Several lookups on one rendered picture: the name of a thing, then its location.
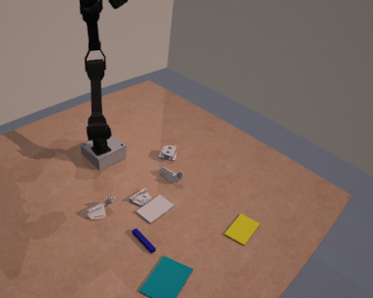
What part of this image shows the teal flat rectangular plate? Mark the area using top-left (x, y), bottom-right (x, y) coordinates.
top-left (139, 256), bottom-right (193, 298)

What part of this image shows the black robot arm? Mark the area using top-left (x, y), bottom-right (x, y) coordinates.
top-left (80, 0), bottom-right (111, 155)

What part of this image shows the yellow flat rectangular plate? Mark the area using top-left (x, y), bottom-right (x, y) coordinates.
top-left (224, 213), bottom-right (260, 246)

